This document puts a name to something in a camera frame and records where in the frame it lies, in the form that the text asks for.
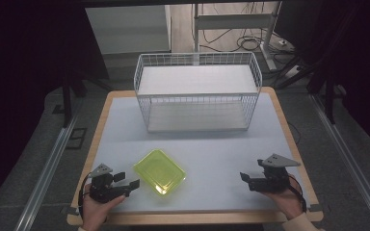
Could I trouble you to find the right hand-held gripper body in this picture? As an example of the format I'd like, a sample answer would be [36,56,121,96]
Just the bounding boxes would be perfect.
[248,153,303,194]

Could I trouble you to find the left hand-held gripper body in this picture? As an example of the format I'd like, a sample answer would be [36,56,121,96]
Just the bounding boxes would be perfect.
[88,163,131,204]

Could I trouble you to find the person's left hand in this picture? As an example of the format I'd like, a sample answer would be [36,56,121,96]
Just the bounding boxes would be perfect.
[81,183,126,231]

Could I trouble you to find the person's right hand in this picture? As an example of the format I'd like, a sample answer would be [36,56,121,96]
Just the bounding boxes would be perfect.
[263,173,306,221]

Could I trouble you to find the yellow-green plastic tray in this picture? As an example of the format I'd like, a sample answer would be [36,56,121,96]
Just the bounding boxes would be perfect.
[132,148,188,197]

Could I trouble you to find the white table mat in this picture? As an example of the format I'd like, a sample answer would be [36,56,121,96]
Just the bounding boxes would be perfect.
[91,92,310,214]

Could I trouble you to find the black floor outlet cover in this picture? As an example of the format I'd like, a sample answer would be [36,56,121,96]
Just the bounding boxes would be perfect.
[65,127,89,150]

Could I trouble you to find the black metal stand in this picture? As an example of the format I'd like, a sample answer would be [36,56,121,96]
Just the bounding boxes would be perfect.
[60,68,114,129]
[277,56,346,125]

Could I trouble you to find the white power strip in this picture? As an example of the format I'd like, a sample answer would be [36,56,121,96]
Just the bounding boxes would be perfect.
[283,64,304,80]

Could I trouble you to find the white cabinet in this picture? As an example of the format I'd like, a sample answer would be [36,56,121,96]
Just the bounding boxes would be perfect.
[84,4,173,56]

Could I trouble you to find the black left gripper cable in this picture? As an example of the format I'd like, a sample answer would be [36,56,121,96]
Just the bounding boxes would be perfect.
[77,174,94,223]

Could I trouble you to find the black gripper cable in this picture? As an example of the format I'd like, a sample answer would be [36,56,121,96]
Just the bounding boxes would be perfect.
[77,174,94,223]
[288,173,308,214]

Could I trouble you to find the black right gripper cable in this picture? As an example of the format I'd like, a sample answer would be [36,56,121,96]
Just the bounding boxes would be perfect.
[288,173,308,214]

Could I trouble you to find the aluminium floor rail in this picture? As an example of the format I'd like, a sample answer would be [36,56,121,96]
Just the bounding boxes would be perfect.
[309,94,370,231]
[13,97,85,231]

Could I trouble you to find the white wire basket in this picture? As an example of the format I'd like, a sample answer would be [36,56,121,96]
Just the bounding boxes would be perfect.
[133,51,264,134]

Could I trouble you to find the black floor cables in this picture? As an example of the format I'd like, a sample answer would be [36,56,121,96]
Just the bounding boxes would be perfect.
[198,2,298,66]

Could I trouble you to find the white metal desk frame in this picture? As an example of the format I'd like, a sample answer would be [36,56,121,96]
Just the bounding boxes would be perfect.
[192,1,284,72]

